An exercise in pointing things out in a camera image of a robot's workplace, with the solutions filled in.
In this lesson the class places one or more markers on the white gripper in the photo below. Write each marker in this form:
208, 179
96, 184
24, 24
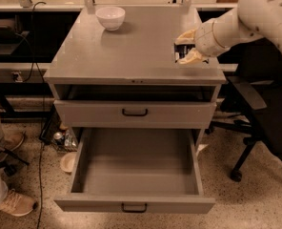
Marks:
205, 39

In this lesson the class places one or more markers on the dark blue rxbar wrapper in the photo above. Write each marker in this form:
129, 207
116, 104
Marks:
180, 51

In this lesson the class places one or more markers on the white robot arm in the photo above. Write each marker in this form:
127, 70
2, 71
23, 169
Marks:
248, 21

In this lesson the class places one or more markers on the grey drawer cabinet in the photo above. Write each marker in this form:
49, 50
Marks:
134, 63

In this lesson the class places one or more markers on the open grey middle drawer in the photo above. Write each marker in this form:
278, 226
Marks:
158, 167

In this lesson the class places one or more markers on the closed grey upper drawer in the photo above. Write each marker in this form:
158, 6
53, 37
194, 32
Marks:
162, 115

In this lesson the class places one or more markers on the black office chair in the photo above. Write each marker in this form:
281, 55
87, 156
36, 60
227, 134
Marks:
253, 98

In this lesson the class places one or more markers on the white ceramic bowl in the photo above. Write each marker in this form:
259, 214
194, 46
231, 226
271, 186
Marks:
111, 18

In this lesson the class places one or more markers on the metal can on floor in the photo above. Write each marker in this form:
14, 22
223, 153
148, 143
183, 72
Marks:
58, 138

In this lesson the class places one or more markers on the small beige floor dish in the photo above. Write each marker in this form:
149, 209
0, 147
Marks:
67, 162

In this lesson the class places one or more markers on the tan sneaker further back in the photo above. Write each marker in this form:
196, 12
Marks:
14, 140

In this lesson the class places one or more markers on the tan sneaker near front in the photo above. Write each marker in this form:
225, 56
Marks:
17, 204

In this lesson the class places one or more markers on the black drawer handle upper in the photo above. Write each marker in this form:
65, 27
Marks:
135, 113

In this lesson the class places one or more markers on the black drawer handle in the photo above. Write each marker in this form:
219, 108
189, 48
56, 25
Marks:
135, 113
138, 209

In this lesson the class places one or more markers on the black drawer handle lower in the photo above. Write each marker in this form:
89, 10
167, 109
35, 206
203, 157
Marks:
138, 209

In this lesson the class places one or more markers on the wall power outlet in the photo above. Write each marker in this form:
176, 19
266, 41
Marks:
16, 76

